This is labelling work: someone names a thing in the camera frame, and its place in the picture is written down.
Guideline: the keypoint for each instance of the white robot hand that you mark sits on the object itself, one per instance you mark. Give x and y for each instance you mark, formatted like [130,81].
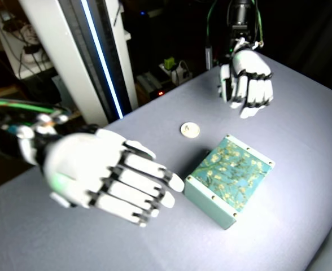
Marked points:
[81,163]
[248,65]

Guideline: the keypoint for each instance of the teal floral box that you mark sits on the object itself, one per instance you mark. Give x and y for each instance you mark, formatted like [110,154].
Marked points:
[231,172]

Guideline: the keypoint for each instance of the white power strip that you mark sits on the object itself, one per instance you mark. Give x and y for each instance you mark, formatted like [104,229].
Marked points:
[180,74]

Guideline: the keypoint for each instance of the green plug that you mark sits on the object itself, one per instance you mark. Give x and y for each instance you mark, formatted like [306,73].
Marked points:
[169,62]

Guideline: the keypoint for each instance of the round cream disc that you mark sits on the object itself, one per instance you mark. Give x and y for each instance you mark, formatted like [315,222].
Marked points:
[190,130]

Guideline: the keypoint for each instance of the black device with red light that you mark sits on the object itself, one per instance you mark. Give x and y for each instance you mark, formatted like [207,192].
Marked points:
[152,93]

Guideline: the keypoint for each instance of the white column with blue light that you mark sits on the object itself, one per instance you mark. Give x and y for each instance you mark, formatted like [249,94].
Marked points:
[70,56]

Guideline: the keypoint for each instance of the grey table cloth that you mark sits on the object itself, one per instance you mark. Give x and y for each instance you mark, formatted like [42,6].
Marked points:
[267,240]

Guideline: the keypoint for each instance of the grey metal bracket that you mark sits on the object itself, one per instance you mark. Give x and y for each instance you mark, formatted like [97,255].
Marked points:
[208,57]

